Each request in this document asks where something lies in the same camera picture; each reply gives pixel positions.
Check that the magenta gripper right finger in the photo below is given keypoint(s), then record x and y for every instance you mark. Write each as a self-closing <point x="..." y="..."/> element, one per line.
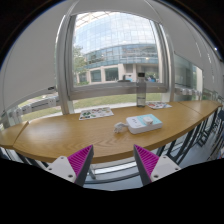
<point x="152" y="167"/>

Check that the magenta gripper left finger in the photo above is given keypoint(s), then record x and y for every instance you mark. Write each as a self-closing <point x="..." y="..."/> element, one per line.
<point x="73" y="168"/>

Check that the white charger cube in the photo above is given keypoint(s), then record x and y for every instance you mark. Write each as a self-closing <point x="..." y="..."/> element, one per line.
<point x="147" y="120"/>

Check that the white power strip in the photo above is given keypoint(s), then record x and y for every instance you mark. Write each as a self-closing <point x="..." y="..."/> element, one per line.
<point x="136" y="124"/>

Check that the colourful sticker sheet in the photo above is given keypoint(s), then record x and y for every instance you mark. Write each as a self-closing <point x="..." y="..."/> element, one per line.
<point x="95" y="113"/>

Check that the small printed leaflet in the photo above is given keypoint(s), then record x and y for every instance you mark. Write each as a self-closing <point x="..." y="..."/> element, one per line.
<point x="158" y="105"/>

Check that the wooden side table left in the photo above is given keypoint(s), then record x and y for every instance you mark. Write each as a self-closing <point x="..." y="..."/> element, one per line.
<point x="9" y="136"/>

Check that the wooden side table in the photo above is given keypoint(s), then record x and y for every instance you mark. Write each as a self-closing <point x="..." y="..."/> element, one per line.
<point x="204" y="107"/>
<point x="9" y="136"/>

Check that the clear water bottle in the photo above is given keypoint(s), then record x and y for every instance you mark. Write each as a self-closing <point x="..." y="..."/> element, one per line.
<point x="141" y="90"/>

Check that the wooden side table right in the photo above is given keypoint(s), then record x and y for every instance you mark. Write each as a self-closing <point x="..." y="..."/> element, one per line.
<point x="204" y="107"/>

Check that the white window frame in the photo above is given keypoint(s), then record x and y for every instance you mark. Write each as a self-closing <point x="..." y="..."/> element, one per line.
<point x="102" y="46"/>

